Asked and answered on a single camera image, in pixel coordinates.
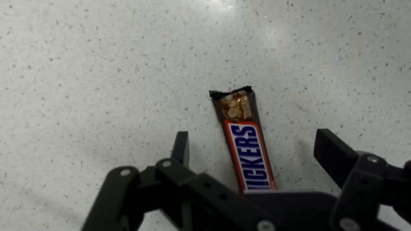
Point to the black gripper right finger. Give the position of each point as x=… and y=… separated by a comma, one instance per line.
x=360, y=187

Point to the brown Snickers candy bar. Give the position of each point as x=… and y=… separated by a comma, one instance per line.
x=248, y=148

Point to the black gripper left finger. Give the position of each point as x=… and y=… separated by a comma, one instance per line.
x=201, y=200

